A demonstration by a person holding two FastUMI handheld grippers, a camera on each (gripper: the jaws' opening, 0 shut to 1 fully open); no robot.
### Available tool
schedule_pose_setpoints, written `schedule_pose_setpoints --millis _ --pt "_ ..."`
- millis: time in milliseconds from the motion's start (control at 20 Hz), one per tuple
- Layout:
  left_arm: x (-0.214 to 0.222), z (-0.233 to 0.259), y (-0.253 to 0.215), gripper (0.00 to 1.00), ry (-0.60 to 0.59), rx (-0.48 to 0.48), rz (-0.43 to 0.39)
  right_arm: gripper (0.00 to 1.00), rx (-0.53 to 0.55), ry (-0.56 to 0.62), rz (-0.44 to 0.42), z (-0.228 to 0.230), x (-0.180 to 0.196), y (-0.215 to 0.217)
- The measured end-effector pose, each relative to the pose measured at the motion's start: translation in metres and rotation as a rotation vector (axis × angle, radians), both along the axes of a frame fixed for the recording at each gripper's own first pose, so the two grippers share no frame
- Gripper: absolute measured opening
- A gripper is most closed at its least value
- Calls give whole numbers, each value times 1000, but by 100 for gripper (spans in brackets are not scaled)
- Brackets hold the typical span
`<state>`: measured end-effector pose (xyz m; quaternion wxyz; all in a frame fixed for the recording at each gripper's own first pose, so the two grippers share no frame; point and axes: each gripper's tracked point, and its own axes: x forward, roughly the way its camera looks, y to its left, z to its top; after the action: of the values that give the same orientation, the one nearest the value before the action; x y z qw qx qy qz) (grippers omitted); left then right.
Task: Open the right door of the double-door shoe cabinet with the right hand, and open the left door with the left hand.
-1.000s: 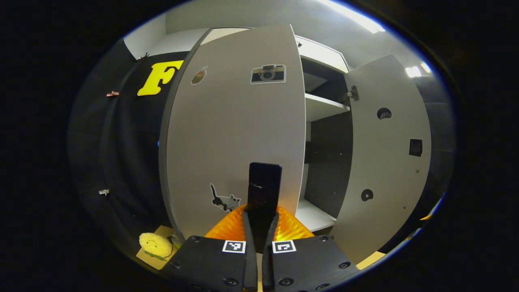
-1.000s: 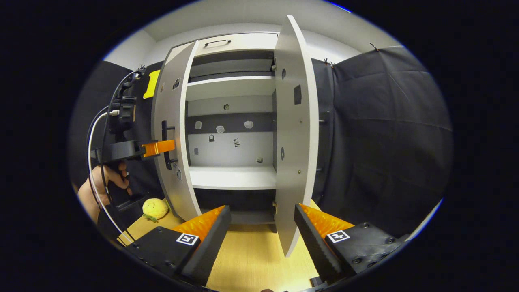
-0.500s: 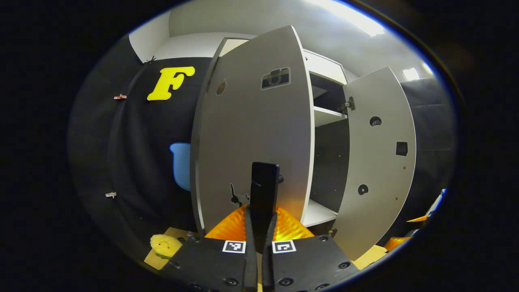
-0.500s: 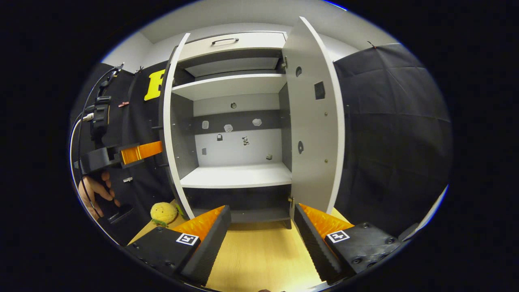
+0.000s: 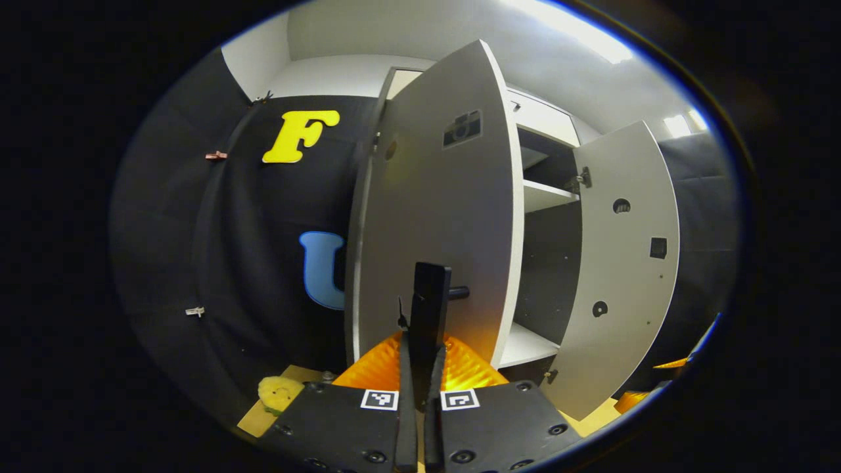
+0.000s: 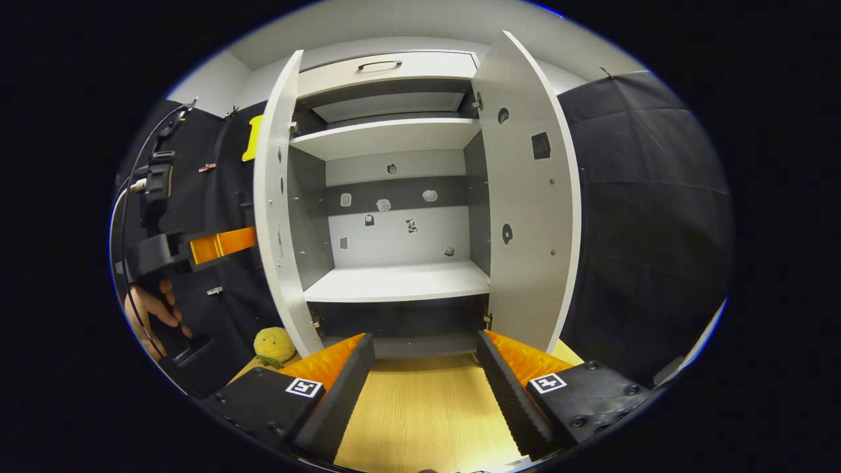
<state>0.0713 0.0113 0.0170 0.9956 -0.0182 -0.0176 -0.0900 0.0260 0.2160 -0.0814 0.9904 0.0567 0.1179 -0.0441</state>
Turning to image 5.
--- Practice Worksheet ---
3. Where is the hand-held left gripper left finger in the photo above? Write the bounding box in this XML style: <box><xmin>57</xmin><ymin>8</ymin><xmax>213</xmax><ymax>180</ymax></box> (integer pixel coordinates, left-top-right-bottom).
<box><xmin>256</xmin><ymin>330</ymin><xmax>419</xmax><ymax>473</ymax></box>

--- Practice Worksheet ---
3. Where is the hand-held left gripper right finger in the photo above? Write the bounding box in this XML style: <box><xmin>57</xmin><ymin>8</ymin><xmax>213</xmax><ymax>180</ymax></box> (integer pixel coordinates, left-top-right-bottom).
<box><xmin>424</xmin><ymin>334</ymin><xmax>584</xmax><ymax>473</ymax></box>

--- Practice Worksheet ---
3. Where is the white cabinet door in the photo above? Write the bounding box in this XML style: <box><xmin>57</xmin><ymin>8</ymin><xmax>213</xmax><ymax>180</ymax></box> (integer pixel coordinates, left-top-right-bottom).
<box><xmin>345</xmin><ymin>39</ymin><xmax>525</xmax><ymax>372</ymax></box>
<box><xmin>542</xmin><ymin>120</ymin><xmax>681</xmax><ymax>421</ymax></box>

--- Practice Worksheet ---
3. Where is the black door handle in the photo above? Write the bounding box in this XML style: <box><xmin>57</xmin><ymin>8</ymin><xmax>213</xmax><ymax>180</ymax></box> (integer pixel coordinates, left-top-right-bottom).
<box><xmin>398</xmin><ymin>261</ymin><xmax>470</xmax><ymax>411</ymax></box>

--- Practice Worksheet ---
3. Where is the white double-door shoe cabinet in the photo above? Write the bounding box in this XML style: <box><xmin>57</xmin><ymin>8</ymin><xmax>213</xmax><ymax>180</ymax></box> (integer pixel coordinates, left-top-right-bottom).
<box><xmin>345</xmin><ymin>39</ymin><xmax>681</xmax><ymax>421</ymax></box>

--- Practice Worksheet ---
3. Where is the yellow plush toy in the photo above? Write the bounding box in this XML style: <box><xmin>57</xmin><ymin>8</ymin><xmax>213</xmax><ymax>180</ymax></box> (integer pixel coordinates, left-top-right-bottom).
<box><xmin>258</xmin><ymin>376</ymin><xmax>305</xmax><ymax>416</ymax></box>

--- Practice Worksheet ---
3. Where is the square ceiling light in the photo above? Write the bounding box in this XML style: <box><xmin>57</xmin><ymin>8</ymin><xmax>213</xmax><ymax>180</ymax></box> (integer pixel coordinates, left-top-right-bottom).
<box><xmin>662</xmin><ymin>107</ymin><xmax>712</xmax><ymax>139</ymax></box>

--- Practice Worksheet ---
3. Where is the black backdrop cloth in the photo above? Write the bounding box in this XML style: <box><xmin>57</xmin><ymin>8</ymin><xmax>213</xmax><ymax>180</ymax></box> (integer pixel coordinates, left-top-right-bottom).
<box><xmin>108</xmin><ymin>49</ymin><xmax>740</xmax><ymax>421</ymax></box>

